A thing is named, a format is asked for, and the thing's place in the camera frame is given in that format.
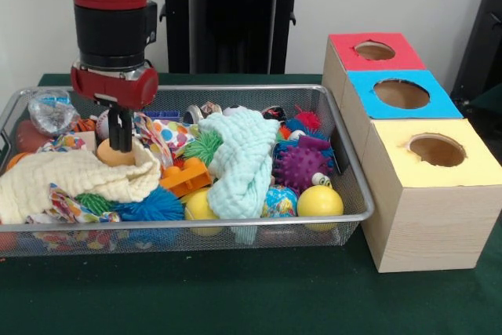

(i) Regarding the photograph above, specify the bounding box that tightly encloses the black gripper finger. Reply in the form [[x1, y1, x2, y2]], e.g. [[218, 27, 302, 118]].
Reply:
[[118, 109, 134, 154], [107, 107, 121, 150]]

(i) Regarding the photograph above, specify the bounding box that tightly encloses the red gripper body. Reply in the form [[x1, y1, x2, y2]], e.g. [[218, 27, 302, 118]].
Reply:
[[70, 62, 160, 111]]

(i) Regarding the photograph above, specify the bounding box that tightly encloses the crushed clear plastic bottle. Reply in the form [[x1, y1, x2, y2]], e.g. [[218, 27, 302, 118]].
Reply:
[[27, 89, 82, 139]]

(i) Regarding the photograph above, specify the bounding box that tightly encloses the mint green cloth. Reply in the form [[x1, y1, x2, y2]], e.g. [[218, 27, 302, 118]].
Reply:
[[198, 109, 282, 220]]

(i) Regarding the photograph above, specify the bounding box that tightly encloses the shallow metal mesh bin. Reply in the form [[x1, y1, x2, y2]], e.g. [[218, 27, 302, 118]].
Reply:
[[0, 83, 376, 260]]

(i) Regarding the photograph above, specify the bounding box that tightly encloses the wooden box with three holes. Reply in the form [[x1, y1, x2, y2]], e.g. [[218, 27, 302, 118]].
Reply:
[[321, 31, 502, 273]]

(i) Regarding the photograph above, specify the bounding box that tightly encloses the tan foam ball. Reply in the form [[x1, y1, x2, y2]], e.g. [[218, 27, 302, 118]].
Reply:
[[96, 137, 136, 167]]

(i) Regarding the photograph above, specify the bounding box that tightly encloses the cream yellow cloth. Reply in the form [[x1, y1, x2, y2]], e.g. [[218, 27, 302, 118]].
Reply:
[[0, 141, 162, 225]]

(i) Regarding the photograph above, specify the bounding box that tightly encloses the orange plastic block toy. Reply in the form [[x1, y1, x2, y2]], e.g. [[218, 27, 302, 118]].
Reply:
[[159, 157, 213, 198]]

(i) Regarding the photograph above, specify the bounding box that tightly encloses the globe print ball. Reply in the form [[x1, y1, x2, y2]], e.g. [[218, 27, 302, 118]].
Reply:
[[261, 184, 300, 218]]

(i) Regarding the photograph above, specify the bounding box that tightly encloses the purple spiky ball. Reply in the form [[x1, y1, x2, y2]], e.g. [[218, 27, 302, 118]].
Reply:
[[274, 144, 334, 191]]

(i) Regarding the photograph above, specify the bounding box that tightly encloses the dark green table cloth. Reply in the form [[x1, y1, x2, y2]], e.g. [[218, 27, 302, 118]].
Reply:
[[0, 72, 502, 335]]

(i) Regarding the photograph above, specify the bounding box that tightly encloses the yellow smooth ball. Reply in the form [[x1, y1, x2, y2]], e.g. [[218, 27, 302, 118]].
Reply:
[[296, 186, 345, 232]]

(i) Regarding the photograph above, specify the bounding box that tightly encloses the black chair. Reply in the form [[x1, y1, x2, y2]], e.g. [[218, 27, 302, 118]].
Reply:
[[450, 0, 502, 108]]

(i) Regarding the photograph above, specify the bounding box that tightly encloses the blue stringy koosh ball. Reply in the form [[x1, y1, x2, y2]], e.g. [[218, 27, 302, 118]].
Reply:
[[113, 186, 185, 222]]

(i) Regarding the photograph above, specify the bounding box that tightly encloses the green stringy koosh ball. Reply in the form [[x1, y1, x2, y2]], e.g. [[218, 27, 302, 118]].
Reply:
[[183, 130, 224, 167]]

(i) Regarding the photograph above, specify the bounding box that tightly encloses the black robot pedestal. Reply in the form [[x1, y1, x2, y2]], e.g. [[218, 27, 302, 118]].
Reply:
[[151, 0, 317, 75]]

